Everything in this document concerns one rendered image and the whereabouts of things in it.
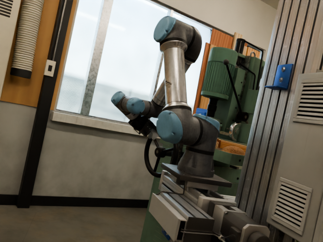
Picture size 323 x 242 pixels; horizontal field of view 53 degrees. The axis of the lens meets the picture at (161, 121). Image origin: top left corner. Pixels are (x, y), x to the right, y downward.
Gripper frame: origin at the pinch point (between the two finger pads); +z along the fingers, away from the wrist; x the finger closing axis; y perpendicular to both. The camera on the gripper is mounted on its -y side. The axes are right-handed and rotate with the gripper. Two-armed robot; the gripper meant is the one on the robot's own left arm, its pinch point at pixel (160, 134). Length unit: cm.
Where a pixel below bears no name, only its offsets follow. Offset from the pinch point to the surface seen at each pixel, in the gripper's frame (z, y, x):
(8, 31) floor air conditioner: -80, -7, -116
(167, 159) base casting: 27.7, 3.1, -17.5
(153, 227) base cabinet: 49, 42, -16
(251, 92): 33, -60, 7
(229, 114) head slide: 33, -42, 0
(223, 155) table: 23.5, -9.7, 25.2
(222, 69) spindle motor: 8, -57, 0
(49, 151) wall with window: 12, 42, -143
